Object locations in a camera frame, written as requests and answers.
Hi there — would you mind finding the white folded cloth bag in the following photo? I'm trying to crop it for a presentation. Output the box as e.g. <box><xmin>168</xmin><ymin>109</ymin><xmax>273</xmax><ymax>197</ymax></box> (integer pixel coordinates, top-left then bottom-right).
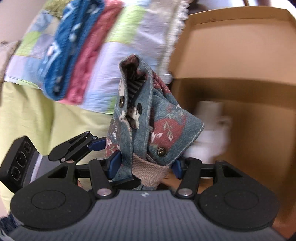
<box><xmin>184</xmin><ymin>101</ymin><xmax>232</xmax><ymax>164</ymax></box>

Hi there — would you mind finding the cat print denim tote bag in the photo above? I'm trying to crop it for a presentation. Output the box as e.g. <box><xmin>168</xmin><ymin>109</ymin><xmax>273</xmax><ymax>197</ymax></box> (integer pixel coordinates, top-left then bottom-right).
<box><xmin>105</xmin><ymin>55</ymin><xmax>204</xmax><ymax>190</ymax></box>

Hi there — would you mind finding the light green sofa cover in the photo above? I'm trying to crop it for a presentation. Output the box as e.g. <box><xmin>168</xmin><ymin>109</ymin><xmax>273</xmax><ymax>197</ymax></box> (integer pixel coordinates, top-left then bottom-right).
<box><xmin>1</xmin><ymin>82</ymin><xmax>111</xmax><ymax>159</ymax></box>

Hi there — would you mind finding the pastel patchwork sheet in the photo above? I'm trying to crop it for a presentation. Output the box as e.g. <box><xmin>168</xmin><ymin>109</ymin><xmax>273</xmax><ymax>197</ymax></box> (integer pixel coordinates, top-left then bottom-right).
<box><xmin>4</xmin><ymin>1</ymin><xmax>189</xmax><ymax>114</ymax></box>

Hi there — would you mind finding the cardboard box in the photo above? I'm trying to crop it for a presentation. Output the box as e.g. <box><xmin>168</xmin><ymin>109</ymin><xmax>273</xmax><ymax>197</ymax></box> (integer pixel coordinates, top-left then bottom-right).
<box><xmin>170</xmin><ymin>6</ymin><xmax>295</xmax><ymax>237</ymax></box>

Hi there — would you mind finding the blue patterned folded blanket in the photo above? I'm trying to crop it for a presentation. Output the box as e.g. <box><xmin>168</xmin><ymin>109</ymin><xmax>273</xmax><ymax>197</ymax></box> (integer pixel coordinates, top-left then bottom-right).
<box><xmin>37</xmin><ymin>1</ymin><xmax>105</xmax><ymax>101</ymax></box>

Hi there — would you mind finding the pink ribbed folded blanket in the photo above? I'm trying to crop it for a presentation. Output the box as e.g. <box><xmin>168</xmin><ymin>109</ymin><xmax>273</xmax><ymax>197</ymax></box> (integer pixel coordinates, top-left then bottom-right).
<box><xmin>60</xmin><ymin>1</ymin><xmax>123</xmax><ymax>105</ymax></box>

